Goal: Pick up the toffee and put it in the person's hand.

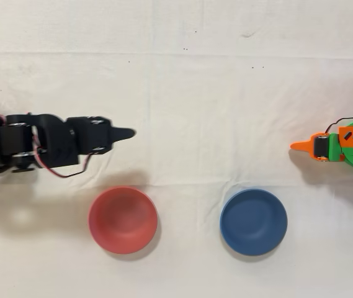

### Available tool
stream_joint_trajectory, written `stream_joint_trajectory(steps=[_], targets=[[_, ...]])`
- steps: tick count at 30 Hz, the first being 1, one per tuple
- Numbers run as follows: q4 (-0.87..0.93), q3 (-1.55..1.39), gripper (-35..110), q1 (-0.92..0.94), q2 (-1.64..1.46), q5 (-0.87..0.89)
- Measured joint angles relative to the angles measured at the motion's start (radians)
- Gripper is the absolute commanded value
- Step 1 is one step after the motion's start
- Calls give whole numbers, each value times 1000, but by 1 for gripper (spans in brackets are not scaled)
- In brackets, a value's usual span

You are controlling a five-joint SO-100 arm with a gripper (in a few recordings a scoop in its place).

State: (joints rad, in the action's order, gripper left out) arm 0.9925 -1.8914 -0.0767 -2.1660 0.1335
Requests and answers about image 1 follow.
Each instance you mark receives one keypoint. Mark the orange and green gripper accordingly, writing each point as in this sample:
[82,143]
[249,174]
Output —
[319,146]

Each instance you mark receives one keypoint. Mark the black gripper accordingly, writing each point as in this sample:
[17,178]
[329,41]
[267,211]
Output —
[93,135]

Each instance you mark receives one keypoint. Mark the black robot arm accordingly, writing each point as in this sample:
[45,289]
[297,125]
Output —
[5,142]

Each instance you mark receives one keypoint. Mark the white tablecloth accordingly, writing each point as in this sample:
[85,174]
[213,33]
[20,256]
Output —
[176,87]

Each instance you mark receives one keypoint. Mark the pink bowl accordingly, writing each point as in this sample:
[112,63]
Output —
[123,219]

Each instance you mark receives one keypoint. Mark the blue bowl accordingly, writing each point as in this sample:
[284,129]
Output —
[253,222]

